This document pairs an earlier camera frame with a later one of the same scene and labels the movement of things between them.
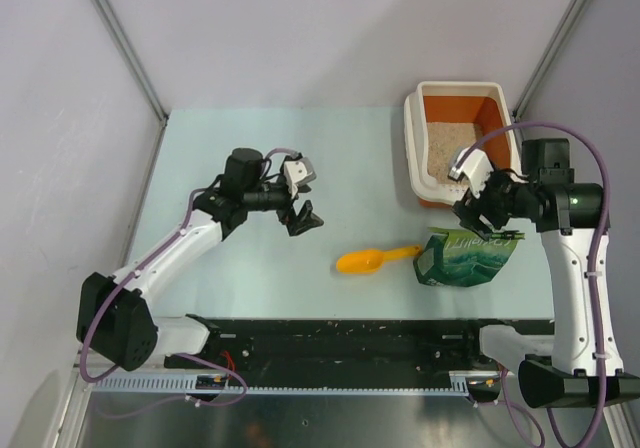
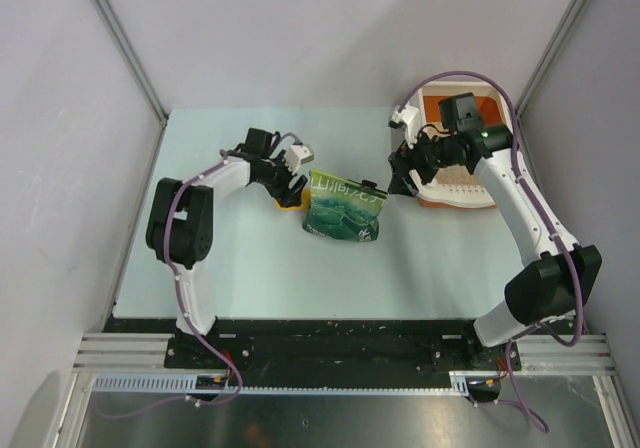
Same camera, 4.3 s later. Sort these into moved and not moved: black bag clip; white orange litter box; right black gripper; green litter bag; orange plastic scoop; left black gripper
Moved: green litter bag; left black gripper; right black gripper; orange plastic scoop; black bag clip
Not moved: white orange litter box
